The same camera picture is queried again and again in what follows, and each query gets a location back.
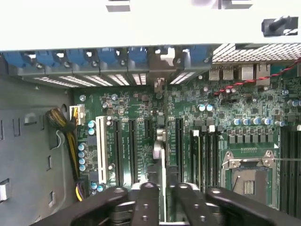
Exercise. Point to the thin locking lever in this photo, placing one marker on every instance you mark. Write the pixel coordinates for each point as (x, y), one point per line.
(289, 160)

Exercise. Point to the white expansion slot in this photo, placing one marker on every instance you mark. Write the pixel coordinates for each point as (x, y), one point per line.
(101, 150)

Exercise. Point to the open PC case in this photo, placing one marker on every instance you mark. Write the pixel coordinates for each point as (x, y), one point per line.
(28, 153)

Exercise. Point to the metal USB port block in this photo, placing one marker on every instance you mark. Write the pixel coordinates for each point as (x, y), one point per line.
(228, 73)
(215, 73)

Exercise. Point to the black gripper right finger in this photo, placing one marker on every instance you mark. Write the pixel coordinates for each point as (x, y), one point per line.
(195, 209)

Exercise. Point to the perforated metal slot cover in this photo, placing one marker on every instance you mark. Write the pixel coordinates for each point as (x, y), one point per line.
(113, 70)
(137, 70)
(35, 74)
(87, 71)
(61, 73)

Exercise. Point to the black latch block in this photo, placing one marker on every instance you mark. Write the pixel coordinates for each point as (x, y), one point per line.
(268, 28)

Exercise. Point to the black RAM slot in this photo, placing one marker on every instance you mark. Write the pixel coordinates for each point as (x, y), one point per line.
(298, 169)
(285, 169)
(204, 160)
(292, 169)
(211, 160)
(218, 160)

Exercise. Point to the metal network port block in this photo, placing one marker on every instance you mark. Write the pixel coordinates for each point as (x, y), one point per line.
(247, 73)
(263, 73)

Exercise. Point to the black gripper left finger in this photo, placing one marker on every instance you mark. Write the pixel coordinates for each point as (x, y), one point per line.
(148, 204)

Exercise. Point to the long expansion slot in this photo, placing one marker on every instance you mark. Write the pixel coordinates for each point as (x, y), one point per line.
(133, 150)
(179, 146)
(117, 153)

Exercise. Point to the CPU socket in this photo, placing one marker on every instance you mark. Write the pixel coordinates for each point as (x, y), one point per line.
(255, 186)

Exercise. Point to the white power connector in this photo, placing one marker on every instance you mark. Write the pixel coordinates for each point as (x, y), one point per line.
(78, 115)

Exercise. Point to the blue slot retention clip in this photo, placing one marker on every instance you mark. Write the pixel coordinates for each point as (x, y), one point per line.
(197, 55)
(78, 57)
(108, 56)
(137, 56)
(16, 60)
(47, 58)

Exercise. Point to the metal socket cover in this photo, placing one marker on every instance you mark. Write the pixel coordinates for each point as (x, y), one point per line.
(249, 162)

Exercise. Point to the short expansion slot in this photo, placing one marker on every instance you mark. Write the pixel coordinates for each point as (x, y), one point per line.
(148, 128)

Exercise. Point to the green motherboard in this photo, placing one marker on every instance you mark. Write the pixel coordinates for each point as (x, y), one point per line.
(188, 99)

